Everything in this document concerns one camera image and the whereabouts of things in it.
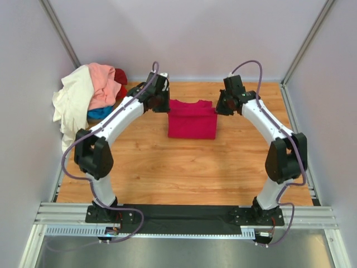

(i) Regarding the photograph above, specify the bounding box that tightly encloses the aluminium corner post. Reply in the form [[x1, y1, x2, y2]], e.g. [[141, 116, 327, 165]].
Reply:
[[281, 0, 336, 86], [39, 0, 81, 68]]

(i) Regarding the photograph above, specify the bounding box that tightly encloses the cream white t shirt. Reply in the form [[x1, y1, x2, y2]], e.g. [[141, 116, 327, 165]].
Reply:
[[52, 65, 94, 152]]

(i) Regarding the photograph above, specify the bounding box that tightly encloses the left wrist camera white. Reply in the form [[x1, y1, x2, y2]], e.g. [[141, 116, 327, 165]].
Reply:
[[160, 73, 170, 92]]

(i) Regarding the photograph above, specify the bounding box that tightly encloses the magenta t shirt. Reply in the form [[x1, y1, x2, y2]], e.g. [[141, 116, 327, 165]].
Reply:
[[168, 99, 218, 140]]

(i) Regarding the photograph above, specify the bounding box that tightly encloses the blue t shirt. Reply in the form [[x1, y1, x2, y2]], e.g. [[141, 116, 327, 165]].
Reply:
[[87, 106, 113, 120]]

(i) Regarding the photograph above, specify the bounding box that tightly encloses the left aluminium corner post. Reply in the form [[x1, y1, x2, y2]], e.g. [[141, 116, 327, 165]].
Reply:
[[39, 0, 81, 68]]

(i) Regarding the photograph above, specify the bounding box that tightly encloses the right aluminium corner post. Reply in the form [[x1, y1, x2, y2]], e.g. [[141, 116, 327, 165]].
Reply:
[[281, 0, 336, 86]]

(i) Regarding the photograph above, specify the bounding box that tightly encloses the grey slotted cable duct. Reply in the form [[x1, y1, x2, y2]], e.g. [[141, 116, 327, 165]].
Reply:
[[45, 224, 255, 240]]

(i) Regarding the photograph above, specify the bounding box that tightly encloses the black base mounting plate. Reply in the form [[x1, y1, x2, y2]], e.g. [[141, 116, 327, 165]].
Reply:
[[85, 203, 284, 235]]

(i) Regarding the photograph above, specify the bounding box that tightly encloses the aluminium front rail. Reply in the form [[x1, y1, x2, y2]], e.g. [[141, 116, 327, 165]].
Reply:
[[34, 202, 339, 229]]

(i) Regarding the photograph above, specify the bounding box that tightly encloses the light pink t shirt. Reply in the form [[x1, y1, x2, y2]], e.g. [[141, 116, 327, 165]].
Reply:
[[88, 63, 122, 111]]

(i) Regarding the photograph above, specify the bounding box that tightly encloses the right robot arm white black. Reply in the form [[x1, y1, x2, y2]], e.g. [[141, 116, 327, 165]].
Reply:
[[216, 75, 307, 226]]

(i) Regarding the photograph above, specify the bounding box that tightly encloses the dark red t shirt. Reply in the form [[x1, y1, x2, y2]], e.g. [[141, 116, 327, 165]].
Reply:
[[114, 68, 128, 85]]

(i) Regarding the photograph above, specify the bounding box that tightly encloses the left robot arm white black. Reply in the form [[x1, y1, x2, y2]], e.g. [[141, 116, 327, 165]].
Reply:
[[74, 71, 170, 224]]

